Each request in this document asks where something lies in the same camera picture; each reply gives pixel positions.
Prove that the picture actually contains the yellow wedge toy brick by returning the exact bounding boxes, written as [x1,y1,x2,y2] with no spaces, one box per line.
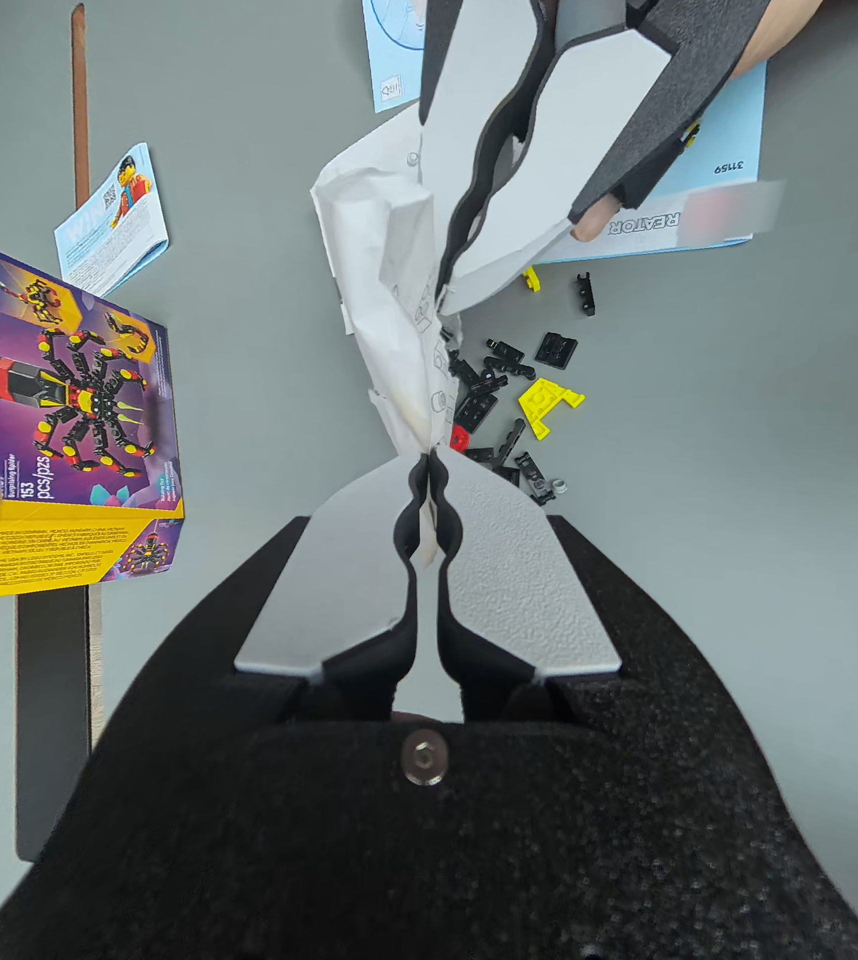
[519,378,587,440]

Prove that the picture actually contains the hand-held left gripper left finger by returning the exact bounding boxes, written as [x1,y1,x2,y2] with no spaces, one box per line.
[234,450,430,717]

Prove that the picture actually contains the white paper bag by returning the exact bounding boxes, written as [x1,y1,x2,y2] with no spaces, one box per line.
[310,99,469,573]

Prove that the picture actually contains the person's right hand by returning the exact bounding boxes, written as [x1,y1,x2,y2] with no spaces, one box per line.
[570,0,829,245]

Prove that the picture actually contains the black grille plate brick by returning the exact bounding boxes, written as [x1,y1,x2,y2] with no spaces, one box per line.
[535,331,578,372]

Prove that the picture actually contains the purple yellow toy box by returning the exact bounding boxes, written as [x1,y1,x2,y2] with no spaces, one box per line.
[0,247,186,605]

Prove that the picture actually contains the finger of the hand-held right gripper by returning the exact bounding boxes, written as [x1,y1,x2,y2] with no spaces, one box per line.
[420,0,547,297]
[438,27,675,316]

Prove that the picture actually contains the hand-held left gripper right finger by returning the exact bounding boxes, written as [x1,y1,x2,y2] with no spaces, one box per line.
[429,447,625,723]

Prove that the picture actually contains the grey desk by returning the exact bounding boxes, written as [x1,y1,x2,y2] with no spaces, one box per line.
[0,0,858,960]

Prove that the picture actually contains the pile of black toy bricks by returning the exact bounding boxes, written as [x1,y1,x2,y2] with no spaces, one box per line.
[445,336,571,505]

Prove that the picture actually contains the small blue leaflet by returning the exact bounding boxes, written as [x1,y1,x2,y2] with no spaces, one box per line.
[54,142,169,297]

